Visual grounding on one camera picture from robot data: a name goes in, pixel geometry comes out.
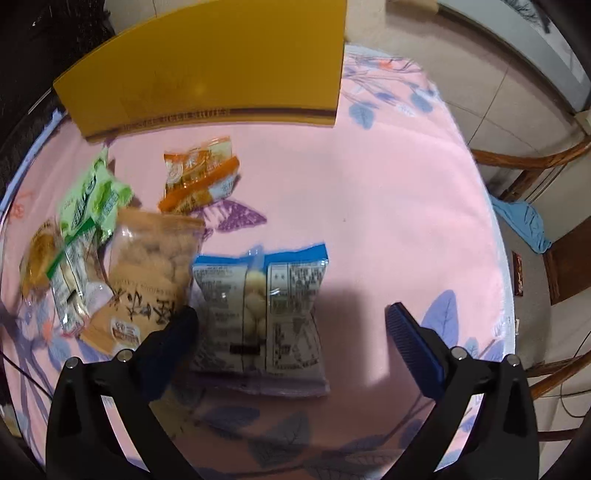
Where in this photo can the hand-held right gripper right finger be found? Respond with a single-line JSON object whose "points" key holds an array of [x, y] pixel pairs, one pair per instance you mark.
{"points": [[408, 332]]}

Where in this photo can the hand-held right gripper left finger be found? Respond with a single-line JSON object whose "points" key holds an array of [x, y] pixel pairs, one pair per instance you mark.
{"points": [[173, 337]]}

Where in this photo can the white blue-edged snack packet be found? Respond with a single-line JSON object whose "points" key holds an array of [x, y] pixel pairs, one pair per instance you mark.
{"points": [[258, 314]]}

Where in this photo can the tan peanut snack packet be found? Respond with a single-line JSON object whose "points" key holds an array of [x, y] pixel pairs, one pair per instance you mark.
{"points": [[147, 258]]}

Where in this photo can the white green-edged snack packet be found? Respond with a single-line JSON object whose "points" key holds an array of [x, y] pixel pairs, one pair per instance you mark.
{"points": [[69, 281]]}

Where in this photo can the red flat packet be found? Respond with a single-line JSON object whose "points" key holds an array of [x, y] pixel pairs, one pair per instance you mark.
{"points": [[519, 274]]}

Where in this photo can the pink floral tablecloth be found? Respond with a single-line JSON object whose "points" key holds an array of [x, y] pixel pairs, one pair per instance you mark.
{"points": [[369, 207]]}

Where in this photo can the wooden chair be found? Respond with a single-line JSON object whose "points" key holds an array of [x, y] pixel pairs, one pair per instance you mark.
{"points": [[521, 161], [554, 378]]}

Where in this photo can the clear golden pastry packet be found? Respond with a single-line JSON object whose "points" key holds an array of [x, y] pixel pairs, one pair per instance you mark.
{"points": [[39, 258]]}

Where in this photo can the blue cloth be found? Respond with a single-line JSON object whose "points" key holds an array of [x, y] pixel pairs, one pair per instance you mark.
{"points": [[521, 221]]}

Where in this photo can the light green snack packet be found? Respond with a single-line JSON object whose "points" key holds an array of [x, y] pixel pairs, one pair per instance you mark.
{"points": [[90, 198]]}

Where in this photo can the orange striped snack packet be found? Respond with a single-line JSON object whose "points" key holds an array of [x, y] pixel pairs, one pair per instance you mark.
{"points": [[198, 175]]}

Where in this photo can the yellow cardboard box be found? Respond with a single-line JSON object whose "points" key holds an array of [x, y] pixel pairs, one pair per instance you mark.
{"points": [[207, 60]]}

